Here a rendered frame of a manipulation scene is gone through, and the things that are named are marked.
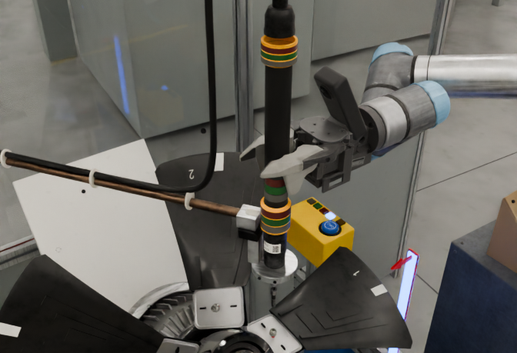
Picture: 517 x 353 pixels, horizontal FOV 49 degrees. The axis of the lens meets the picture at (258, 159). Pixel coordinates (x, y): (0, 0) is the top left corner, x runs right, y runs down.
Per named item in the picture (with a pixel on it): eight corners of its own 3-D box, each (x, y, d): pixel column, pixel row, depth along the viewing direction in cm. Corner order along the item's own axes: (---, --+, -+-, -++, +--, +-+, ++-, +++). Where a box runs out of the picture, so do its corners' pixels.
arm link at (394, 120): (410, 108, 82) (369, 87, 87) (388, 117, 80) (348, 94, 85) (402, 151, 86) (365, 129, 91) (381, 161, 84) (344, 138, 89)
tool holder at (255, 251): (231, 274, 85) (230, 224, 80) (248, 244, 90) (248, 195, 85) (289, 289, 82) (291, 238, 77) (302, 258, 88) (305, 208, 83)
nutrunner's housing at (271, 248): (258, 284, 87) (258, -16, 61) (266, 268, 90) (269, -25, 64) (282, 291, 85) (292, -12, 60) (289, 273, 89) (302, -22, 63)
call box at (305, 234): (281, 241, 148) (281, 208, 142) (310, 226, 152) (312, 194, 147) (321, 277, 137) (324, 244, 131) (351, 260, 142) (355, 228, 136)
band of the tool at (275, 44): (255, 67, 67) (255, 43, 65) (267, 53, 70) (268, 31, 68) (291, 71, 65) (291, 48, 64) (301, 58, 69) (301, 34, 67)
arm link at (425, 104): (428, 132, 95) (464, 111, 88) (382, 153, 90) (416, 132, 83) (406, 91, 96) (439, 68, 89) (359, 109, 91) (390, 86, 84)
